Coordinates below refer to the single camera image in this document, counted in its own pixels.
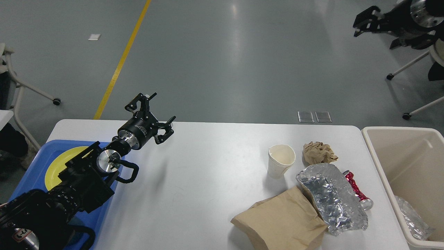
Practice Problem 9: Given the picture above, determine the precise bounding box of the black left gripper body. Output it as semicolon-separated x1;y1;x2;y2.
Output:
117;117;161;150

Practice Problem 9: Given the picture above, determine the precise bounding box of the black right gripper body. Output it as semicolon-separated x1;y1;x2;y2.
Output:
381;2;437;41

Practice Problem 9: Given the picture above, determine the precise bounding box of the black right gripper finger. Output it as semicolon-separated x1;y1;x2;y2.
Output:
353;5;384;38
390;35;436;50

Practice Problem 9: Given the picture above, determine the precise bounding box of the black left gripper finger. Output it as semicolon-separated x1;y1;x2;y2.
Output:
153;116;176;144
124;92;157;120

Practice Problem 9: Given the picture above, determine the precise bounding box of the yellow plastic plate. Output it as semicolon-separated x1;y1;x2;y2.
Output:
44;146;87;191

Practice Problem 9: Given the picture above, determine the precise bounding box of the white paper cup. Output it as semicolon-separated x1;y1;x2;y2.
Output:
267;144;296;179

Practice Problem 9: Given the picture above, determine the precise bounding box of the brown paper ball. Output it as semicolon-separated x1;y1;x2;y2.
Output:
302;141;339;165

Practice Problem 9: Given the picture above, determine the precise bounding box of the red wrapper piece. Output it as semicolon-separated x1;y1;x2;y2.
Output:
342;170;373;211

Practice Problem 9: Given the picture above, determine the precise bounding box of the silver foil wrapper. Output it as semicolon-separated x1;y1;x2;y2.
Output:
295;163;368;236

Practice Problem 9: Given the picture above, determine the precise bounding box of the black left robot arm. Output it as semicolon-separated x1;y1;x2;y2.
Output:
0;93;176;250

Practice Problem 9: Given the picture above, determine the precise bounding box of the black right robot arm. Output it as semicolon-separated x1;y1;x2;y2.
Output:
353;0;444;50

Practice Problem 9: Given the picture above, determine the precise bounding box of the right side office chair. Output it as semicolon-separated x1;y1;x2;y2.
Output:
386;38;444;120

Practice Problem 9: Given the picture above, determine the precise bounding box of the beige plastic bin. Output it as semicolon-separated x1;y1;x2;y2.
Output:
361;126;444;250

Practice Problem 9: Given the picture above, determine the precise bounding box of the blue plastic tray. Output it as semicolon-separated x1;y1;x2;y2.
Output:
10;140;115;250

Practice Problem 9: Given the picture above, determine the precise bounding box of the white office chair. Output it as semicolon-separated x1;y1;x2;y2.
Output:
1;43;61;151

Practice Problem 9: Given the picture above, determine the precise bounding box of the white side table edge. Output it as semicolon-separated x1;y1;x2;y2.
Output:
0;110;14;130

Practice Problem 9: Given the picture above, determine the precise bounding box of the brown paper bag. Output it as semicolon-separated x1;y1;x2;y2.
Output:
231;186;327;250

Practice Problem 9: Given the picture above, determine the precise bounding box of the crumpled clear plastic wrap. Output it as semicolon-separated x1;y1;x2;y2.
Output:
395;196;435;241

